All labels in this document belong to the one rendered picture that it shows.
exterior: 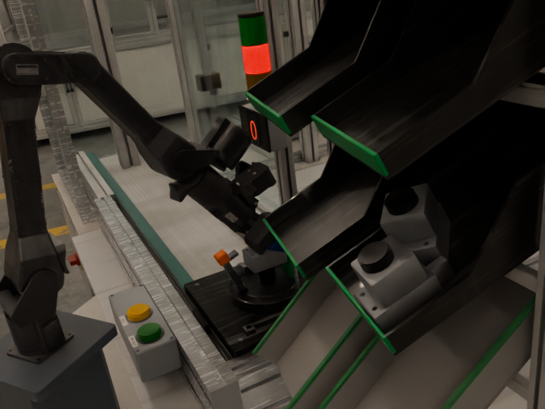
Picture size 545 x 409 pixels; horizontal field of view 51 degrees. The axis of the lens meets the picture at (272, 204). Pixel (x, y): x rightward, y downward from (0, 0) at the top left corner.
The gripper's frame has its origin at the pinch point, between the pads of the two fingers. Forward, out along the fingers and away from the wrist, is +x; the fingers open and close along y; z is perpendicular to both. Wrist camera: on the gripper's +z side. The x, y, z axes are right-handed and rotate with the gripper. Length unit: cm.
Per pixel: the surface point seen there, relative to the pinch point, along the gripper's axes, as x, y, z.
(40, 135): 69, 532, -63
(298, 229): -13.0, -24.3, 2.8
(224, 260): -3.7, -1.0, -7.5
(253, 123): -5.6, 18.4, 15.1
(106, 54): -17, 107, 13
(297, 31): 15, 77, 54
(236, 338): 1.9, -9.2, -15.5
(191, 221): 13, 49, -9
